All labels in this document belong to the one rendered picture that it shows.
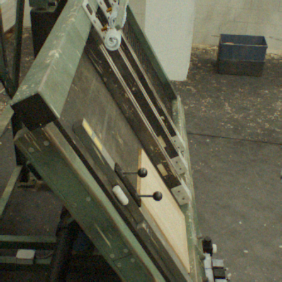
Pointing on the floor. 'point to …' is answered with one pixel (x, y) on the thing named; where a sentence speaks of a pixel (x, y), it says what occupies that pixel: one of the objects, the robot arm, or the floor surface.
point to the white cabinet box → (171, 34)
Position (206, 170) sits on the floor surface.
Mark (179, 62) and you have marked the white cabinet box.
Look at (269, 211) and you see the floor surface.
